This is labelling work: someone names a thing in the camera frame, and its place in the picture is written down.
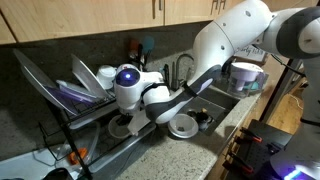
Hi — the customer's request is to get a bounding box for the clear plastic lid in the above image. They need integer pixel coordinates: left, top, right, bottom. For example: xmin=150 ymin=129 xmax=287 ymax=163
xmin=53 ymin=121 xmax=102 ymax=162

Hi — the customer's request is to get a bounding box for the plain white cup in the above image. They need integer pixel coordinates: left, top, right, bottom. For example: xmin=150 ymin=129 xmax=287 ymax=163
xmin=108 ymin=114 xmax=133 ymax=140

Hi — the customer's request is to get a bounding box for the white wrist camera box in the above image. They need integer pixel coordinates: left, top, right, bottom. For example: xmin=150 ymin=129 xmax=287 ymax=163
xmin=127 ymin=109 xmax=152 ymax=137

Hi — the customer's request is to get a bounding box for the black cooking utensil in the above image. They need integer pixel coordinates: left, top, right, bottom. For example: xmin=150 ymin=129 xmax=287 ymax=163
xmin=136 ymin=43 xmax=145 ymax=69

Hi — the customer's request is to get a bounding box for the stainless steel sink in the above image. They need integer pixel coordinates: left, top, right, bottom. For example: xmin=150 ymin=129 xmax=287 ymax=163
xmin=181 ymin=84 xmax=242 ymax=137

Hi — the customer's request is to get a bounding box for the white flat tray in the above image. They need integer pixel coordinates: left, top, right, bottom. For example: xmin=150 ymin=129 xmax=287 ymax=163
xmin=0 ymin=148 xmax=81 ymax=180

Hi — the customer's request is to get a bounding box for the white bowl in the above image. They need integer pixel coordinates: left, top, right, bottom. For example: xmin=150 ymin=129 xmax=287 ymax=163
xmin=167 ymin=113 xmax=200 ymax=140

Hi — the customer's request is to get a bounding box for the black wire dish rack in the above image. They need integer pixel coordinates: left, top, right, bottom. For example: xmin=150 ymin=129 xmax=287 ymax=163
xmin=38 ymin=83 xmax=158 ymax=180

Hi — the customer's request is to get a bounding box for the large white purple plate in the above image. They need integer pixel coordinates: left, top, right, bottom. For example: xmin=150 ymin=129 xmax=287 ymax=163
xmin=12 ymin=48 xmax=80 ymax=117

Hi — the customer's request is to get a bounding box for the white ribbed cup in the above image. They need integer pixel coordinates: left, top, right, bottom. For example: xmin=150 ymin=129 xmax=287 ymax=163
xmin=96 ymin=65 xmax=118 ymax=91

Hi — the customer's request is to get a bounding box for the black mounting plate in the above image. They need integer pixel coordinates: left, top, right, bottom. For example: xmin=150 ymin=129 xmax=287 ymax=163
xmin=222 ymin=119 xmax=295 ymax=180

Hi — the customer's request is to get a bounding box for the white water filter pitcher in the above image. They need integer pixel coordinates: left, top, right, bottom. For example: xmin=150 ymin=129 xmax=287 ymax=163
xmin=228 ymin=62 xmax=268 ymax=98

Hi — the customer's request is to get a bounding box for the small white plate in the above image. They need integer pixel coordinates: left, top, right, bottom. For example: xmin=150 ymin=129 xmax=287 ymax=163
xmin=71 ymin=53 xmax=111 ymax=100

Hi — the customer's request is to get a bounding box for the wooden wall cabinet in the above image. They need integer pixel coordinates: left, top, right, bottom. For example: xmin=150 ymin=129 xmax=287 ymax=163
xmin=0 ymin=0 xmax=320 ymax=46

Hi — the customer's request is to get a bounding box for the black slanted pole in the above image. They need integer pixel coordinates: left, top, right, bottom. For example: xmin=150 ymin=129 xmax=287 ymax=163
xmin=259 ymin=58 xmax=302 ymax=123

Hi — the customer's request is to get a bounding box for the black clamp orange tip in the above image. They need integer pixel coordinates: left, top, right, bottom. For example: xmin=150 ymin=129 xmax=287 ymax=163
xmin=239 ymin=127 xmax=265 ymax=145
xmin=226 ymin=151 xmax=255 ymax=175

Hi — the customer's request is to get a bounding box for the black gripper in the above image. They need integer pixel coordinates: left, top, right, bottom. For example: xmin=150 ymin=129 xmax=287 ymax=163
xmin=116 ymin=106 xmax=138 ymax=130

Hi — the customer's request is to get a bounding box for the red spatula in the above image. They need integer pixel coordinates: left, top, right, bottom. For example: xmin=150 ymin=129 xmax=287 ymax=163
xmin=129 ymin=38 xmax=140 ymax=60

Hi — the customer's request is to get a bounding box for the metal sink faucet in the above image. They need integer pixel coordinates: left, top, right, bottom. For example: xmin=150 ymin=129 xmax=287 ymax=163
xmin=174 ymin=53 xmax=196 ymax=90

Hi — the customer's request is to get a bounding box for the grey rack drip tray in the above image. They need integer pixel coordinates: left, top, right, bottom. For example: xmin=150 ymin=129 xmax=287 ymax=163
xmin=87 ymin=122 xmax=158 ymax=180

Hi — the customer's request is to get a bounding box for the teal spatula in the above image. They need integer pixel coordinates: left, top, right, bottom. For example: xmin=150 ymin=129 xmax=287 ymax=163
xmin=141 ymin=35 xmax=156 ymax=58

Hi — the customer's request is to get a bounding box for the black mug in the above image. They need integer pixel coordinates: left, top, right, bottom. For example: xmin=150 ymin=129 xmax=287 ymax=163
xmin=194 ymin=108 xmax=215 ymax=131

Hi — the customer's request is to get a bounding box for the wooden script sign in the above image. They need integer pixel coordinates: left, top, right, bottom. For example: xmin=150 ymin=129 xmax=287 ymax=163
xmin=233 ymin=44 xmax=270 ymax=66

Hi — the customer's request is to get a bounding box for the pale flat plastic board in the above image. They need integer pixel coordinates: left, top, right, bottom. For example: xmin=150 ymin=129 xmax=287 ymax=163
xmin=55 ymin=79 xmax=98 ymax=105

